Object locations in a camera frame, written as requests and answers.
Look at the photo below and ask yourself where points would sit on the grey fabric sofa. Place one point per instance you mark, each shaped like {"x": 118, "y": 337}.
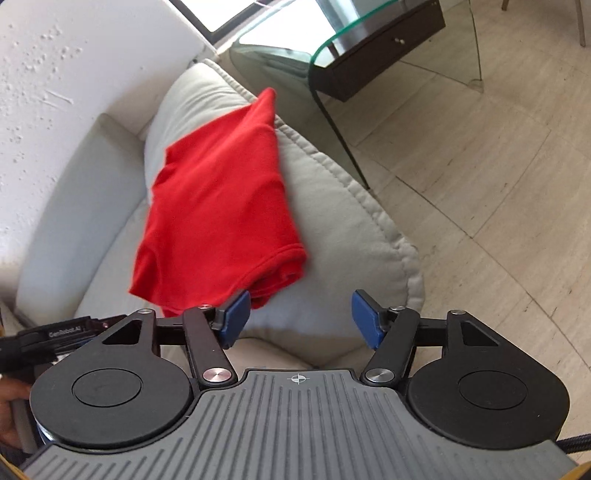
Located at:
{"x": 92, "y": 194}

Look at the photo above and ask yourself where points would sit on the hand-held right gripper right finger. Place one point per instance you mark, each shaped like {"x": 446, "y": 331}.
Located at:
{"x": 367, "y": 318}

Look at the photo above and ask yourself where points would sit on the light grey throw pillow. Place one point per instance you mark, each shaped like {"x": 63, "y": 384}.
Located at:
{"x": 341, "y": 230}

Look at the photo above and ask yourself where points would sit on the person's left hand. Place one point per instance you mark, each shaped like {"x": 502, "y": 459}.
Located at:
{"x": 9, "y": 415}

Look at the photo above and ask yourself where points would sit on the window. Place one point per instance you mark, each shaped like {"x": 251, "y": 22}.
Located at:
{"x": 240, "y": 11}

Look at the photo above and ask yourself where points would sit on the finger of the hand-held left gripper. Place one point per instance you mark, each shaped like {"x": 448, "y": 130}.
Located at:
{"x": 105, "y": 323}

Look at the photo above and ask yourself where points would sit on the glass table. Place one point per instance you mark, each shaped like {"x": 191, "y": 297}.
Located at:
{"x": 277, "y": 69}

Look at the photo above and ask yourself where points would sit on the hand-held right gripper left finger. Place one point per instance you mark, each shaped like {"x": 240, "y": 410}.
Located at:
{"x": 235, "y": 318}

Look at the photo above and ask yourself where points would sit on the dark drawer unit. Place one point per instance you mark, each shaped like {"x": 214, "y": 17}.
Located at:
{"x": 378, "y": 55}

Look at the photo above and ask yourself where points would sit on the red long-sleeved shirt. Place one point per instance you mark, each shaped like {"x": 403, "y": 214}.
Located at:
{"x": 217, "y": 194}

